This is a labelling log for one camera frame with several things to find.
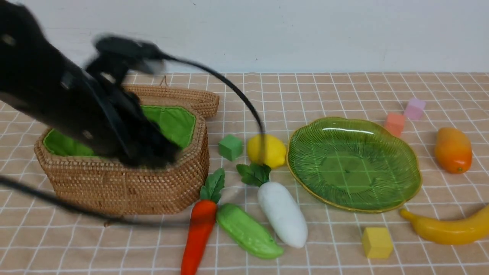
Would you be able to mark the woven wicker basket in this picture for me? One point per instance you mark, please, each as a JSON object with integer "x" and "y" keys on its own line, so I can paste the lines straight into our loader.
{"x": 99, "y": 184}

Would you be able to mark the orange mango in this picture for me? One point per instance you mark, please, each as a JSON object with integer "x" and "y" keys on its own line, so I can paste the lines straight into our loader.
{"x": 453, "y": 150}

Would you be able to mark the yellow foam cube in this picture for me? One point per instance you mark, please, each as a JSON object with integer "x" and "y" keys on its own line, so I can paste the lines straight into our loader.
{"x": 377, "y": 242}

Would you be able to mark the pink foam cube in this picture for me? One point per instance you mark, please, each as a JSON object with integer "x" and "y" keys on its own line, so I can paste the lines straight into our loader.
{"x": 414, "y": 109}

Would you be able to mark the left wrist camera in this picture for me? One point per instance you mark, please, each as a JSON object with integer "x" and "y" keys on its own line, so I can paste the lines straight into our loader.
{"x": 138, "y": 55}

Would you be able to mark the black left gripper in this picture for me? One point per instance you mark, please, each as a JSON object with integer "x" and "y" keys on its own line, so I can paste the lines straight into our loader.
{"x": 140, "y": 140}

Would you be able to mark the orange foam cube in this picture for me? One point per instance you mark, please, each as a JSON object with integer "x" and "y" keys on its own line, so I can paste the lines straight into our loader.
{"x": 395, "y": 123}

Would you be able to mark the orange carrot with leaves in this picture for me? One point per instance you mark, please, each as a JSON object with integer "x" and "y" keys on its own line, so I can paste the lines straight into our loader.
{"x": 202, "y": 222}

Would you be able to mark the yellow lemon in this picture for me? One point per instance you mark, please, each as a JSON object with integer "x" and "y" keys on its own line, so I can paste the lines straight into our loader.
{"x": 275, "y": 151}

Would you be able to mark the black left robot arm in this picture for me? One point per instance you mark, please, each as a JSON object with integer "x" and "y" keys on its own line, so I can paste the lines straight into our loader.
{"x": 39, "y": 81}

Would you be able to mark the green cucumber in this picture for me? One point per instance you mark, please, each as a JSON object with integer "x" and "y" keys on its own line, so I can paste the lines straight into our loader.
{"x": 247, "y": 232}

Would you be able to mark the green foam cube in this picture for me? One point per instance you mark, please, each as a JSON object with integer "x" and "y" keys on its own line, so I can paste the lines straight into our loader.
{"x": 230, "y": 147}

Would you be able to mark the white radish with leaves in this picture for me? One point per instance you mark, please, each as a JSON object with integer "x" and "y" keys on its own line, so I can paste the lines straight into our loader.
{"x": 277, "y": 204}

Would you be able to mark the green glass leaf plate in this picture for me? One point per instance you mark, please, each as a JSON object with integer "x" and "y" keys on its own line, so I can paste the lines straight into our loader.
{"x": 354, "y": 165}

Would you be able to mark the yellow banana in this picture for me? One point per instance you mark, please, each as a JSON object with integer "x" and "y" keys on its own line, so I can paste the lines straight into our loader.
{"x": 450, "y": 232}

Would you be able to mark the woven wicker basket lid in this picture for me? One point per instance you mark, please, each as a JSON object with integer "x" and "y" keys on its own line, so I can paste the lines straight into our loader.
{"x": 203, "y": 102}

